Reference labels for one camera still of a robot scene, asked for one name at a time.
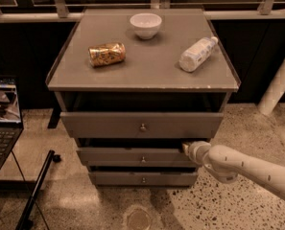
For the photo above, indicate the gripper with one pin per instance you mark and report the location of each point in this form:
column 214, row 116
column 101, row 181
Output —
column 195, row 151

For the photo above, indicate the metal window railing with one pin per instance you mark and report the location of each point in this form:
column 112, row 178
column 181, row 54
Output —
column 62, row 4

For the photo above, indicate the grey top drawer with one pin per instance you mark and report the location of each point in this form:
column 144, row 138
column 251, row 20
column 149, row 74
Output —
column 141, row 125

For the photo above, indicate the grey drawer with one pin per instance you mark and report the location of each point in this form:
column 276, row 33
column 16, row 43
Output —
column 168, row 179
column 136, row 157
column 141, row 125

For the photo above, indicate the grey bottom drawer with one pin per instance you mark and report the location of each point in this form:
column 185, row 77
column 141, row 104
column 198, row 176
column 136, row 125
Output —
column 168, row 179

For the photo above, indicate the white ceramic bowl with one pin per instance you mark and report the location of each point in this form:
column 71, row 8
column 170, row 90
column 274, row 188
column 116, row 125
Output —
column 146, row 25

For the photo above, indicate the grey drawer cabinet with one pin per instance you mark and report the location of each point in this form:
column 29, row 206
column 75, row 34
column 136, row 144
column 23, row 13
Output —
column 148, row 80

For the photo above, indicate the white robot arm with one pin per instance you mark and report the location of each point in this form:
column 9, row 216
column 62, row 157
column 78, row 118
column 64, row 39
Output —
column 225, row 164

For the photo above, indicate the orange drink can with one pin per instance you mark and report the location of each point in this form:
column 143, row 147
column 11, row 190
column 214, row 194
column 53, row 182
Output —
column 106, row 54

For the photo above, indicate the white plastic bottle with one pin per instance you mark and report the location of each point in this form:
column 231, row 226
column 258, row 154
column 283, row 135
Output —
column 197, row 54

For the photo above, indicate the black laptop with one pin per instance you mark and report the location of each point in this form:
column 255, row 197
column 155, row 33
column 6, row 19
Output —
column 11, row 124

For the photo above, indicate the white diagonal pole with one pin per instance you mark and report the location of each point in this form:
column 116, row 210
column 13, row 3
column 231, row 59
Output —
column 274, row 92

